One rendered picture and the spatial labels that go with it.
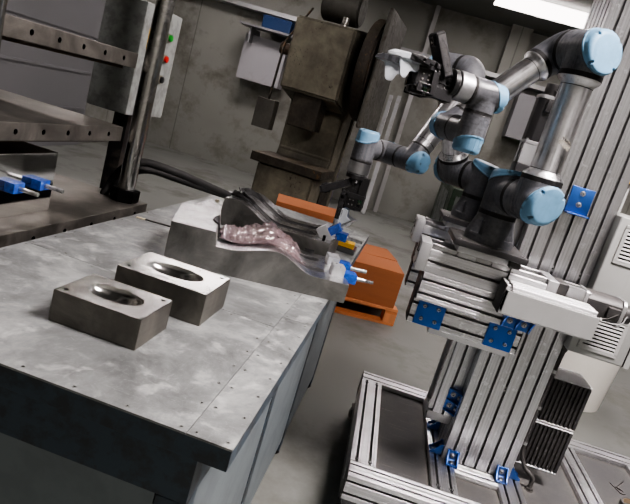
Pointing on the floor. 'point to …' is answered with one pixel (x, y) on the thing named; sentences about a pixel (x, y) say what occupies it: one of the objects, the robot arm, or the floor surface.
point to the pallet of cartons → (383, 282)
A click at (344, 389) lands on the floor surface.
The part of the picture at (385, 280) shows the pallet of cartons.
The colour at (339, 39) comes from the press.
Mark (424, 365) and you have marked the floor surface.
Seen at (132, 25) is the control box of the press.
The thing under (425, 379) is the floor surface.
